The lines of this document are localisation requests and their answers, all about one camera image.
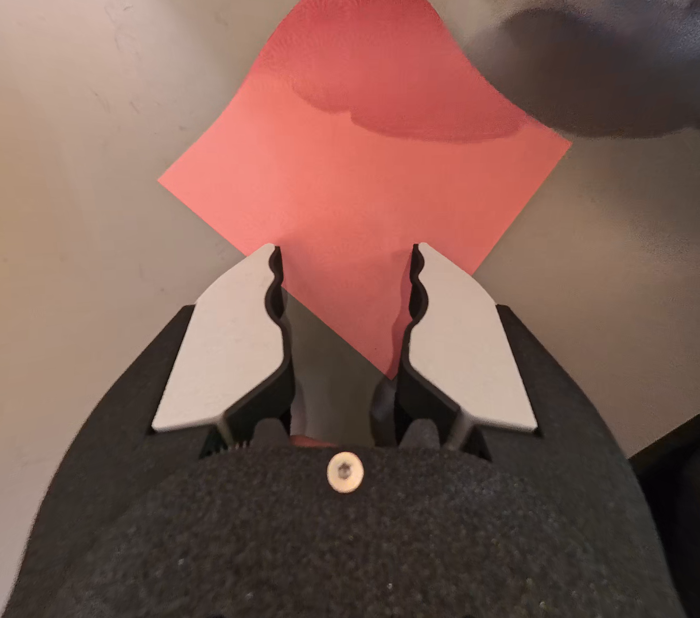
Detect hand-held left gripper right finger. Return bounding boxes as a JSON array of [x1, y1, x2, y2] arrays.
[[396, 242, 538, 452]]

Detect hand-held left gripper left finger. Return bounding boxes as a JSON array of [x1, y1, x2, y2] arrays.
[[151, 243, 296, 457]]

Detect pink patterned origami paper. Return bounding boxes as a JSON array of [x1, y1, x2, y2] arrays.
[[157, 0, 572, 381]]

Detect dark upholstered seat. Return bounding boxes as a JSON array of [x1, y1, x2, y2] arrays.
[[628, 413, 700, 618]]

